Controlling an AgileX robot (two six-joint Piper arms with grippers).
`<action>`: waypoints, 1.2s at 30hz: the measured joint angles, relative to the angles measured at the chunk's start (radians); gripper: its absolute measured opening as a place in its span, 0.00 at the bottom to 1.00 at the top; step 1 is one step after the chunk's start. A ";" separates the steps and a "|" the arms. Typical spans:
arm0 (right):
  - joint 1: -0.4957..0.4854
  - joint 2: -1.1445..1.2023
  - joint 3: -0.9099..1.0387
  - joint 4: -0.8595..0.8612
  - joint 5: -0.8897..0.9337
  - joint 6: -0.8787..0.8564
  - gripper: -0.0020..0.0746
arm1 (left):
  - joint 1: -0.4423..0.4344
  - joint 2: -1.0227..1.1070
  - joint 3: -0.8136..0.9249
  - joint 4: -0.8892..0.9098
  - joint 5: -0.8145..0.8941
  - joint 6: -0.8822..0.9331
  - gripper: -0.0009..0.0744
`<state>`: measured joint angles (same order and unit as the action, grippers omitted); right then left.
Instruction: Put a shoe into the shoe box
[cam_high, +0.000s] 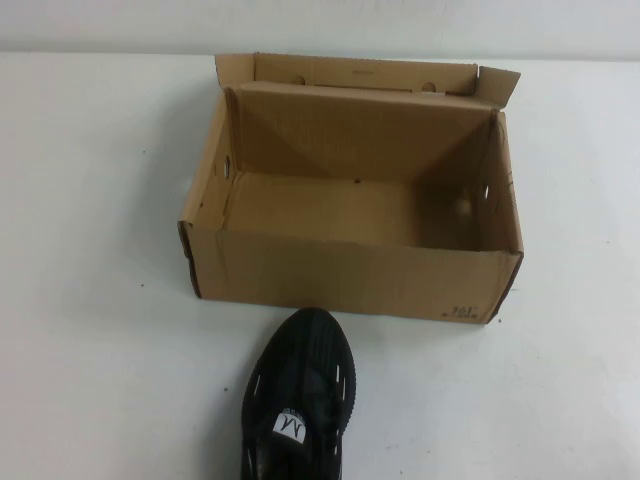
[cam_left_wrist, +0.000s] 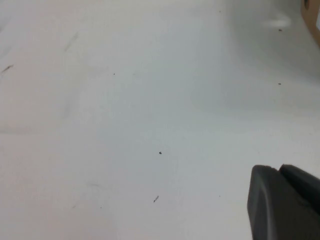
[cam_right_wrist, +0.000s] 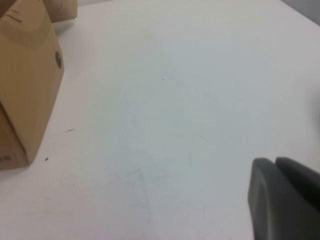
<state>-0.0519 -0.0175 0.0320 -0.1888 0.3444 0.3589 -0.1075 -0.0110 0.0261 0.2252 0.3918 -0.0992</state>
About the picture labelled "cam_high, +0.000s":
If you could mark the black knit sneaker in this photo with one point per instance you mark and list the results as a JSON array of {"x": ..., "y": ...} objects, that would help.
[{"x": 310, "y": 350}]

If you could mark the brown cardboard shoe box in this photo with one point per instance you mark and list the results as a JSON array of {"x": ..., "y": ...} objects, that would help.
[{"x": 350, "y": 270}]

